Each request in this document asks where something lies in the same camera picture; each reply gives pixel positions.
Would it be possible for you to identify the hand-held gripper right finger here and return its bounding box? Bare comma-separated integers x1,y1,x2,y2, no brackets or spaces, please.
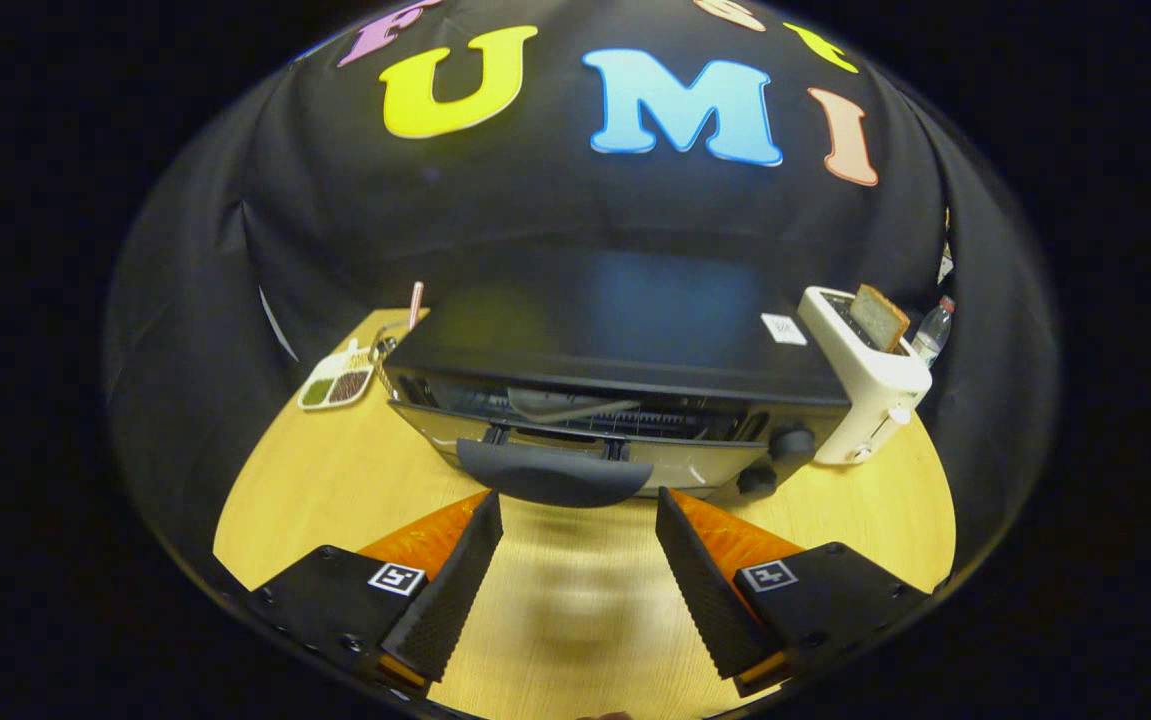
655,487,932,699

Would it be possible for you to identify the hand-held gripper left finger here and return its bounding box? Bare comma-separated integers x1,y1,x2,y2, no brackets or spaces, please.
247,490,504,693

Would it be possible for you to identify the black toaster oven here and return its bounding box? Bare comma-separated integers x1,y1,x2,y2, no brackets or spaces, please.
380,245,852,509

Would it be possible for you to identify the white toaster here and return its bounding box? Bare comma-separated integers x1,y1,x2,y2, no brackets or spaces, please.
797,285,934,467

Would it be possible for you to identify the white divided condiment dish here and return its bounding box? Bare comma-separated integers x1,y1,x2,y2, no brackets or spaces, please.
297,340,377,411

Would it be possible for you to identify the bread slice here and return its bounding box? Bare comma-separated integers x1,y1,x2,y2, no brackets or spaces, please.
850,284,911,354

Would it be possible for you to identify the clear plastic water bottle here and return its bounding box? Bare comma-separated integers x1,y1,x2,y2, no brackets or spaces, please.
910,295,957,369

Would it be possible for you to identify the black backdrop cloth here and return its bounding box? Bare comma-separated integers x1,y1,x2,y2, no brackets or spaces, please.
100,0,1061,601

